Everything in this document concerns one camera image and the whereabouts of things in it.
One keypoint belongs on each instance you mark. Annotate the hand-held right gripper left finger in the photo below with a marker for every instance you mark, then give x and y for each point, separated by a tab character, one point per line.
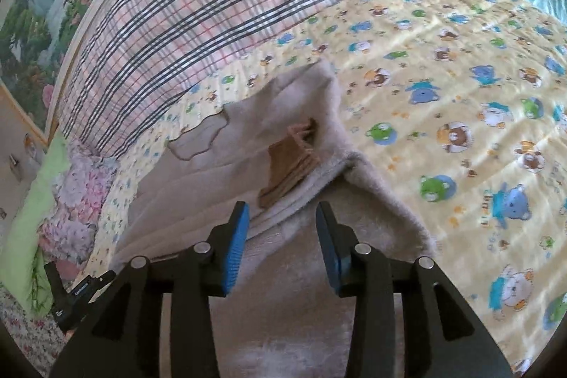
234	247

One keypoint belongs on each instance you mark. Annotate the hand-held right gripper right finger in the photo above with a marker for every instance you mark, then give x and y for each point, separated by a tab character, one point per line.
331	249

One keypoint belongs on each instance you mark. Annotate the beige knit garment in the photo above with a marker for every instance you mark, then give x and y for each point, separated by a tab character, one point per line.
248	165

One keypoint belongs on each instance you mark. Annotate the floral bedsheet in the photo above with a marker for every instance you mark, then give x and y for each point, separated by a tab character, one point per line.
26	329

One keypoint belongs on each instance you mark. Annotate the light green cloth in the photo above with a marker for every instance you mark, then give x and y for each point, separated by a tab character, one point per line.
35	209

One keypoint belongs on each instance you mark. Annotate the floral pink pillow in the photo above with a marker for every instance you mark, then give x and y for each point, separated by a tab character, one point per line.
84	201

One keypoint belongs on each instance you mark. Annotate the yellow bear-print blanket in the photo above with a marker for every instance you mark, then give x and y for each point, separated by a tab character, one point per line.
443	94

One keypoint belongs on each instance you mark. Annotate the plaid pillow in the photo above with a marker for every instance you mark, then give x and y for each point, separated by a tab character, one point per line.
212	6

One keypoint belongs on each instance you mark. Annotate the framed flower painting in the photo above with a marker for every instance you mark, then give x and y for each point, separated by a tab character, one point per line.
48	6

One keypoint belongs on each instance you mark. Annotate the metal wall hook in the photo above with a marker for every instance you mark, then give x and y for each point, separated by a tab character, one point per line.
15	166

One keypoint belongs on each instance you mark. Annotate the orange wall sticker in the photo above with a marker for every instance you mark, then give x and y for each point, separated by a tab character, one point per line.
29	145

